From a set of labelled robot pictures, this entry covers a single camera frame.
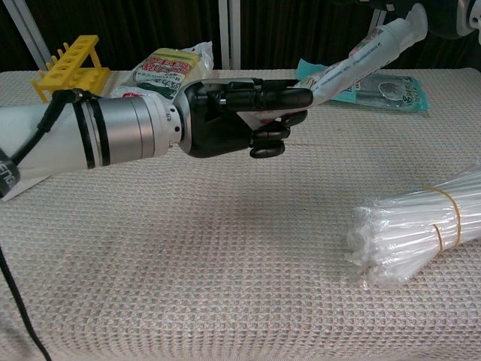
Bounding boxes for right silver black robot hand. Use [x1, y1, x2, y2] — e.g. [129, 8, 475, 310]
[426, 0, 481, 41]

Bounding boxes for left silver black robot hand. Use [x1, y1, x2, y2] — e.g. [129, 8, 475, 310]
[174, 77, 315, 159]

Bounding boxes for white plastic tube package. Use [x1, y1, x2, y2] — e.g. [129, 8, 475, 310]
[240, 3, 429, 129]

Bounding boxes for packaged sponges in clear bag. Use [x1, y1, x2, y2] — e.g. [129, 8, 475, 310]
[112, 40, 215, 102]

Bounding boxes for teal packaged hook bag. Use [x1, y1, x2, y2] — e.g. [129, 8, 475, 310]
[296, 58, 429, 112]

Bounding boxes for beige waffle tablecloth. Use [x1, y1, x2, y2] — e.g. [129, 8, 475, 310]
[0, 67, 481, 361]

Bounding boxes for yellow plastic tube rack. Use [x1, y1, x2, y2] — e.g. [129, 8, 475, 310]
[29, 35, 112, 103]

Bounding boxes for large yellow rubber band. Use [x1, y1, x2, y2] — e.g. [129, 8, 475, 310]
[420, 185, 462, 248]

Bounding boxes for bundle of clear plastic straws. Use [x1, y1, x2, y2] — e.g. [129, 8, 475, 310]
[345, 157, 481, 290]

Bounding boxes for small yellow rubber band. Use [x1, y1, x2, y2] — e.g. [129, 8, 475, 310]
[431, 223, 447, 252]

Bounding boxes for aluminium frame post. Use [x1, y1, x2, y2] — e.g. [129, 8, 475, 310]
[0, 0, 53, 72]
[217, 0, 241, 71]
[370, 0, 388, 31]

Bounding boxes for black cable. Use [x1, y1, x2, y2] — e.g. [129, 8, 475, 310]
[0, 244, 52, 361]

